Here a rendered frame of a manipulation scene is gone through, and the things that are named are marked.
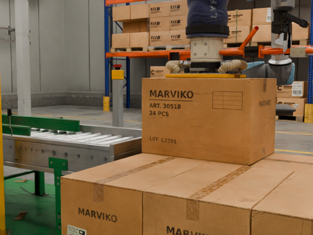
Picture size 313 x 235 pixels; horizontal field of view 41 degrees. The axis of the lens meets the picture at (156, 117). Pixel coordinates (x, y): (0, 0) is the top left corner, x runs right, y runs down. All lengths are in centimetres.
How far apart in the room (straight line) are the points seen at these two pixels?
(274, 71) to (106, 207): 166
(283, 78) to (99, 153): 136
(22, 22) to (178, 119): 368
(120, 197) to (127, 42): 977
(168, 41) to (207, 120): 854
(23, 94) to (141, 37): 603
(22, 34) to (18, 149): 301
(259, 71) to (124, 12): 873
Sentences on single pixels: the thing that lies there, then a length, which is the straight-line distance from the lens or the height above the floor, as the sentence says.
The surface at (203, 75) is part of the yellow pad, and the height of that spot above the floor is 96.
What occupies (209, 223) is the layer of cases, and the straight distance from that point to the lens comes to 142.
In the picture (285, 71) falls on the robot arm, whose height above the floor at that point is 99.
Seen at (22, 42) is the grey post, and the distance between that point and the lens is 545.
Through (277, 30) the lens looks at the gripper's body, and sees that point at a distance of 208.
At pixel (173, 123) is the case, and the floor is 71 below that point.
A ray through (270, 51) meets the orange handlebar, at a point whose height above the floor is 107.
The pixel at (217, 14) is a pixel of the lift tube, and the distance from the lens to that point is 214.
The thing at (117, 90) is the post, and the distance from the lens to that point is 308.
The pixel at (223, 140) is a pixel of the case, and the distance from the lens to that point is 199.
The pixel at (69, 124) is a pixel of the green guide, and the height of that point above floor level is 61.
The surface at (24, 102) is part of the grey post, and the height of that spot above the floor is 62.
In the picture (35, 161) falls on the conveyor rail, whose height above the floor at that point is 46.
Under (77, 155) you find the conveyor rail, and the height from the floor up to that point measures 52.
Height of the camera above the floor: 95
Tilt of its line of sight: 6 degrees down
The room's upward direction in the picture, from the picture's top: straight up
